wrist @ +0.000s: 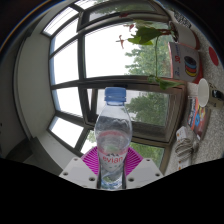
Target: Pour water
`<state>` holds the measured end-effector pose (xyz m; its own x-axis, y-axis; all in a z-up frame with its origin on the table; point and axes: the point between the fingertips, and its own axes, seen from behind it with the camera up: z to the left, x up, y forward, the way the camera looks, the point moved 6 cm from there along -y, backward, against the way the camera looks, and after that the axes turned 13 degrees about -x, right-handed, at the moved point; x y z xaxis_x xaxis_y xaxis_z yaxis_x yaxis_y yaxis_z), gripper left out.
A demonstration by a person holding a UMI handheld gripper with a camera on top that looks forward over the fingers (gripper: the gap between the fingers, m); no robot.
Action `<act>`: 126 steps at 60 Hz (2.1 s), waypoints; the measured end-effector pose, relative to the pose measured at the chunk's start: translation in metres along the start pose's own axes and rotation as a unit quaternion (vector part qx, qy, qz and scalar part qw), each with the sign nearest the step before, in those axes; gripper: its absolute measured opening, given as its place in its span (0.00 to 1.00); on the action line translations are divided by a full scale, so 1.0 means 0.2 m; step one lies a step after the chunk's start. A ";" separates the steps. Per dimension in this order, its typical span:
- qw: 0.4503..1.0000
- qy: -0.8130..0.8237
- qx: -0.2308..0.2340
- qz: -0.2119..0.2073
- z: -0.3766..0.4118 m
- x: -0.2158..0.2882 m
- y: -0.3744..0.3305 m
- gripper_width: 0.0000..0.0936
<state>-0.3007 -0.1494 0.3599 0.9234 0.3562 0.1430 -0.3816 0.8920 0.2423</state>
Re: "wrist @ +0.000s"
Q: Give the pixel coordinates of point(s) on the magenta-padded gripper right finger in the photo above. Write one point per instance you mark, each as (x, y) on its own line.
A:
(145, 172)

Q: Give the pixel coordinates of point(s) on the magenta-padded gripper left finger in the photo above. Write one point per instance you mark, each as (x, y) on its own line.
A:
(78, 172)

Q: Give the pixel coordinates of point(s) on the clear blue-capped water bottle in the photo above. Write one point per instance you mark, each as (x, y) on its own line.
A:
(113, 133)

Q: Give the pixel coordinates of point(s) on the colourful printed book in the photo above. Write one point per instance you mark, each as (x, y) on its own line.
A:
(199, 118)

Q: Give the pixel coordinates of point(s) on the white mug with dark print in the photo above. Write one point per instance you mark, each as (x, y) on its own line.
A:
(203, 92)

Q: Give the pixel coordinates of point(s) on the brown-framed bay window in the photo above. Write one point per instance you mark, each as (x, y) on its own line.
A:
(81, 56)

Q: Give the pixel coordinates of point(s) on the potted plant in white pot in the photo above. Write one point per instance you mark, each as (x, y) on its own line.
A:
(146, 34)

